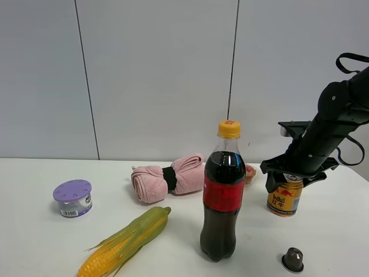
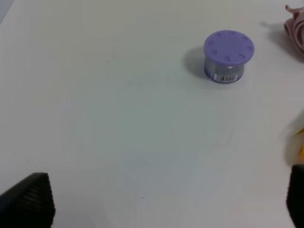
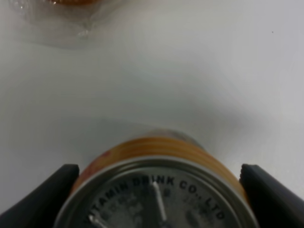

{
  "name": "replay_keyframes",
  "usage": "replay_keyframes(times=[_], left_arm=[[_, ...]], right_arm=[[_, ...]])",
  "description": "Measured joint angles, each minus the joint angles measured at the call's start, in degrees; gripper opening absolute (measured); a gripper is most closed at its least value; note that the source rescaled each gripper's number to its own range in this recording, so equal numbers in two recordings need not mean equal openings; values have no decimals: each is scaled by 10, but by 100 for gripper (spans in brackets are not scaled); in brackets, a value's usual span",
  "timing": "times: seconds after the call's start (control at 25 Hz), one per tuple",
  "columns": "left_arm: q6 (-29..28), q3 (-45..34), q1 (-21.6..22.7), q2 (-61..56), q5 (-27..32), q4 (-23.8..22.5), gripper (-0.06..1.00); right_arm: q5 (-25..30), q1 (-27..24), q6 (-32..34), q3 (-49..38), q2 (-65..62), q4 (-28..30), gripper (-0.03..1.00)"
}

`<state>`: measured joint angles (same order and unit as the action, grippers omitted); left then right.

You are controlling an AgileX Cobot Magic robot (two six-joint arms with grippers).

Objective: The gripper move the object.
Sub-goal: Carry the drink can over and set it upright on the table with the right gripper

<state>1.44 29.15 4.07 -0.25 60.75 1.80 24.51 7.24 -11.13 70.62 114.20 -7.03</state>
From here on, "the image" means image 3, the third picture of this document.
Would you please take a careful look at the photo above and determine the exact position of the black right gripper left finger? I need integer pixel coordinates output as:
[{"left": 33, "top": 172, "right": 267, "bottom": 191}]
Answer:
[{"left": 0, "top": 164, "right": 79, "bottom": 228}]

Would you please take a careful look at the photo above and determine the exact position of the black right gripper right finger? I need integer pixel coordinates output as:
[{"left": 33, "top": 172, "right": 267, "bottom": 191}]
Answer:
[{"left": 239, "top": 164, "right": 304, "bottom": 228}]

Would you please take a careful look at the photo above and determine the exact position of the gold Red Bull can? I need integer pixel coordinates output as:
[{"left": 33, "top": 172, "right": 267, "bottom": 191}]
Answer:
[{"left": 54, "top": 130, "right": 259, "bottom": 228}]

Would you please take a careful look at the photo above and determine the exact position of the wrapped bun with red topping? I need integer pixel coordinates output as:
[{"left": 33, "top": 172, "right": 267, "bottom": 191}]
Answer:
[{"left": 6, "top": 0, "right": 103, "bottom": 48}]

